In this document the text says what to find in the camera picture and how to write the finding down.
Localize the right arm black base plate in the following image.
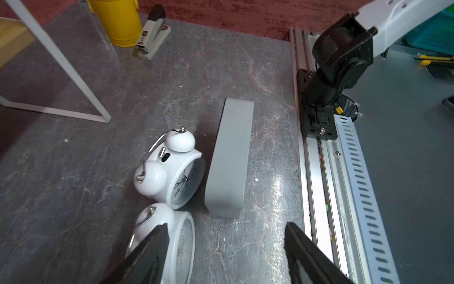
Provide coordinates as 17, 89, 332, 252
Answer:
297, 69, 338, 140

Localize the wooden white frame shelf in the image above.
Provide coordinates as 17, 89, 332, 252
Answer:
1, 1, 111, 123

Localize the white twin bell alarm clock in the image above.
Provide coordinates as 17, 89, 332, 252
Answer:
125, 202, 195, 284

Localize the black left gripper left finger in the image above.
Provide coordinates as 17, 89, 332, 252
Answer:
101, 224, 170, 284

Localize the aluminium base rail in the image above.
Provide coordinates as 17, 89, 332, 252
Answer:
288, 27, 359, 284

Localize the white black stapler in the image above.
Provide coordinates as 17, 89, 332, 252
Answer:
136, 4, 171, 60

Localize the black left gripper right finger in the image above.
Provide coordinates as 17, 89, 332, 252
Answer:
284, 222, 352, 284

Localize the yellow metal pen bucket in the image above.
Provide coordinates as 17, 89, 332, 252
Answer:
87, 0, 143, 47

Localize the perforated grey cable tray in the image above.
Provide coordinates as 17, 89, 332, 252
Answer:
335, 115, 400, 284

